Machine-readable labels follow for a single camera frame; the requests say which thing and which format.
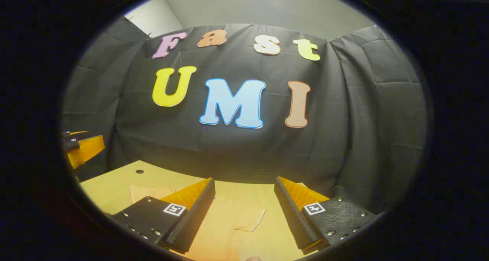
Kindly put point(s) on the orange T-shirt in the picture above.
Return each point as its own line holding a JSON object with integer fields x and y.
{"x": 229, "y": 222}

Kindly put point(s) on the black backdrop cloth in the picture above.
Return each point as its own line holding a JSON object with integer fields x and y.
{"x": 229, "y": 154}

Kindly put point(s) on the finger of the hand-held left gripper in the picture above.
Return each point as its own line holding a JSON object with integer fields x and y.
{"x": 86, "y": 150}
{"x": 74, "y": 133}

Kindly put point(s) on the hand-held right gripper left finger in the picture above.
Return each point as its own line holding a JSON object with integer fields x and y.
{"x": 193, "y": 222}

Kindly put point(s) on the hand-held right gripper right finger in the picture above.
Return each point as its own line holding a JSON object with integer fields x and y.
{"x": 294, "y": 219}

